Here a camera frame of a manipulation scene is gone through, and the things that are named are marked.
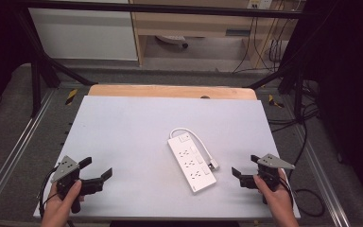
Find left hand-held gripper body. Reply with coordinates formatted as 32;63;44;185
50;155;105;215

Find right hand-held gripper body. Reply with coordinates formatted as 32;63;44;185
239;153;296;205

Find person's right hand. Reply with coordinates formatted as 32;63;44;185
253;168;298;227

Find person's left hand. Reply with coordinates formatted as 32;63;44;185
41;179;86;227

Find white table board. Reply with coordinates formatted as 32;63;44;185
32;95;302;220

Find white power strip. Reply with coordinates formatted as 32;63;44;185
166;132;217;194

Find wooden table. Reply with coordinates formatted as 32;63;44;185
87;83;258;101

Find black curtain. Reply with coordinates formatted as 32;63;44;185
0;0;32;121
291;0;363;218

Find white cabinet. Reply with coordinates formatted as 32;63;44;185
27;0;139;61

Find white chair base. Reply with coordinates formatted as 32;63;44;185
155;34;190;49

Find wooden desk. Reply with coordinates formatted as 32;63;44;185
128;0;299;68

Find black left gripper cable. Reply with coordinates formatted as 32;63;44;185
38;166;60;218

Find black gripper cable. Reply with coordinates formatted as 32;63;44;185
38;166;60;218
277;121;326;218

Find white power strip cable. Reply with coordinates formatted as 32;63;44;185
168;127;215;165

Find aluminium floor rail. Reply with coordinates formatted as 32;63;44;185
0;89;57;216
291;124;352;227

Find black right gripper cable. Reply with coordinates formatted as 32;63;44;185
277;121;326;218

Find bundle of black floor cables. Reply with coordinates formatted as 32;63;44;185
267;79;322;133

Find hanging black desk cables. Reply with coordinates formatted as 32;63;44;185
232;9;297;74

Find white wall socket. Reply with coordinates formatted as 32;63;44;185
247;0;274;10

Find black metal frame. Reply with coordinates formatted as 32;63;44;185
12;0;310;118

